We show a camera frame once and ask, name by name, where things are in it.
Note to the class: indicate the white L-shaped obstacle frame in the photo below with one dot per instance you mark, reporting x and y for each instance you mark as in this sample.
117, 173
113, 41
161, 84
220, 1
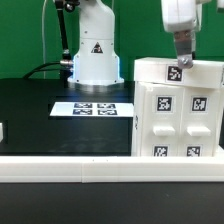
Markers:
111, 169

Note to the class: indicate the white cabinet top block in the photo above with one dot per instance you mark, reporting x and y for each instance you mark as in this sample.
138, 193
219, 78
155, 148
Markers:
203, 74

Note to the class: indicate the white cabinet door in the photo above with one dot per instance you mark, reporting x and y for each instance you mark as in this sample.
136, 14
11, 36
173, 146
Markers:
198, 129
161, 120

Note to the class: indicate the white cabinet body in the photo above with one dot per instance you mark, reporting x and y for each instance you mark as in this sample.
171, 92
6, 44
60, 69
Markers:
140, 91

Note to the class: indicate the white marker base plate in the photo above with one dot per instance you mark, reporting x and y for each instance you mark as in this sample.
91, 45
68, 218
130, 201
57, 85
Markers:
90, 109

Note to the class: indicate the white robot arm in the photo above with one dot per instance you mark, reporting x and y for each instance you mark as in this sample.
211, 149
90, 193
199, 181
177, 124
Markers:
96, 65

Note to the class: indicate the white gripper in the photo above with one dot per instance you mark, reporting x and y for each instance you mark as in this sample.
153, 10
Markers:
183, 17

